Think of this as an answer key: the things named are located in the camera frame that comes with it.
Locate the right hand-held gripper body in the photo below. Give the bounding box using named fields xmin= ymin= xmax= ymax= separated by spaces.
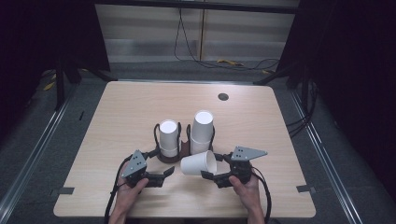
xmin=224 ymin=146 xmax=269 ymax=184

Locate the right hand-held gripper cable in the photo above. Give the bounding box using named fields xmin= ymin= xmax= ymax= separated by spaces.
xmin=250 ymin=167 xmax=273 ymax=224

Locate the black metal stand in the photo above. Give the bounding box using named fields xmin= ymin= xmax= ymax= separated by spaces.
xmin=54 ymin=62 xmax=119 ymax=112

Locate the short stack of white cups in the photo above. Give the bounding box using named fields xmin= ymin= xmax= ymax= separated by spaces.
xmin=159 ymin=119 xmax=180 ymax=158

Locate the black overhead bar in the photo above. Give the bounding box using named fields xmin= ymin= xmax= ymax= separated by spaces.
xmin=94 ymin=0 xmax=301 ymax=15

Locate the tall stack of white cups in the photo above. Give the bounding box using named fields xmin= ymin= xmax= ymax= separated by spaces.
xmin=190 ymin=109 xmax=215 ymax=156

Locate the person's left hand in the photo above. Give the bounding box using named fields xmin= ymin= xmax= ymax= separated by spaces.
xmin=113 ymin=162 xmax=149 ymax=214

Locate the person's right hand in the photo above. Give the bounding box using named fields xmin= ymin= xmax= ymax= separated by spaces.
xmin=229 ymin=175 xmax=262 ymax=214

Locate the left hand-held gripper cable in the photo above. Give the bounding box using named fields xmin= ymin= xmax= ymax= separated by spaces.
xmin=104 ymin=154 xmax=134 ymax=224

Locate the metal floor rail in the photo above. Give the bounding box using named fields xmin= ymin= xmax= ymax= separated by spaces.
xmin=0 ymin=83 xmax=78 ymax=217
xmin=289 ymin=90 xmax=364 ymax=224

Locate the dark curtain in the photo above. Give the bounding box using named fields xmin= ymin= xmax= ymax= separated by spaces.
xmin=0 ymin=0 xmax=110 ymax=143
xmin=278 ymin=0 xmax=396 ymax=202

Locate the black cable bundle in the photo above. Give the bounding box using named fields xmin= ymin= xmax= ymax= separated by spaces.
xmin=286 ymin=78 xmax=319 ymax=138

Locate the hand-held gripper cable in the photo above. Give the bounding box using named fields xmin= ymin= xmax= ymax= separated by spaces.
xmin=250 ymin=167 xmax=273 ymax=224
xmin=104 ymin=154 xmax=134 ymax=224

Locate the dark brown double cup holder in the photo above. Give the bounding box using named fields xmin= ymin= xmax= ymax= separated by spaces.
xmin=153 ymin=121 xmax=216 ymax=164

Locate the long black floor cable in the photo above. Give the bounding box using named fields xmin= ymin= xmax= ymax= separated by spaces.
xmin=173 ymin=7 xmax=281 ymax=72

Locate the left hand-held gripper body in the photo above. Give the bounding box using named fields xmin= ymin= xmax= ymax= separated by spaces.
xmin=120 ymin=149 xmax=157 ymax=189

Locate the single white paper cup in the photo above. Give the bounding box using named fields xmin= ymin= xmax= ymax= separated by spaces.
xmin=179 ymin=149 xmax=218 ymax=176

